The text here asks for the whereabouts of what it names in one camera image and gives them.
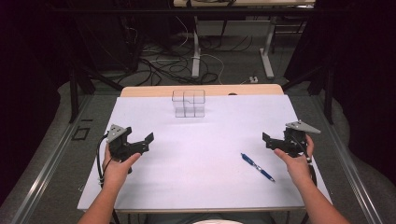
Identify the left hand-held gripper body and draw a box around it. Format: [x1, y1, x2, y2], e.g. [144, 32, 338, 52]
[106, 124, 138, 162]

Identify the metal floor rail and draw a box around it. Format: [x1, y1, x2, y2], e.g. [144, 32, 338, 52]
[314, 94, 386, 224]
[10, 94, 92, 224]

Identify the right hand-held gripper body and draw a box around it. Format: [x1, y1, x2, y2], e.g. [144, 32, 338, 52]
[281, 120, 321, 158]

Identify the white desk with metal legs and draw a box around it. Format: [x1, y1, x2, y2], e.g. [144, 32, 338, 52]
[173, 0, 316, 80]

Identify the person's left hand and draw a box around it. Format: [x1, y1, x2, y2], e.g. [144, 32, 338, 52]
[102, 145, 142, 189]

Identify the person's clothing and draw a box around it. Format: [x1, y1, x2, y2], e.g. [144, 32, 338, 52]
[145, 212, 276, 224]

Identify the person's right hand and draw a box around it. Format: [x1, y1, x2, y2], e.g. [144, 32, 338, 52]
[273, 133, 315, 184]

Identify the clear acrylic organizer box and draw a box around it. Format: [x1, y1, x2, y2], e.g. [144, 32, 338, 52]
[171, 89, 206, 119]

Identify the left hand-held gripper cable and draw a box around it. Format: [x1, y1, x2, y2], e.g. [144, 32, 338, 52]
[95, 133, 110, 189]

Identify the white table mat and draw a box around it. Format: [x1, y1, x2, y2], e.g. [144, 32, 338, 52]
[77, 93, 332, 211]

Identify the black metal stand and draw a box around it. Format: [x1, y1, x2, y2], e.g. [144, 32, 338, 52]
[281, 63, 335, 125]
[68, 63, 124, 124]

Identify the right hand-held gripper cable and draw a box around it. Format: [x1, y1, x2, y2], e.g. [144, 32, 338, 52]
[294, 133, 318, 189]

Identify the hand-held gripper cable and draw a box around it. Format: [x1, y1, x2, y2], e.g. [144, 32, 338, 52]
[95, 133, 110, 189]
[294, 133, 318, 189]

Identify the blue pen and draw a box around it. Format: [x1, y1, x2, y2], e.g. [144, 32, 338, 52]
[240, 152, 276, 183]

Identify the tangle of floor cables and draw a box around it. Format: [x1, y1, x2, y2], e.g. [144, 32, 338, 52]
[134, 34, 253, 87]

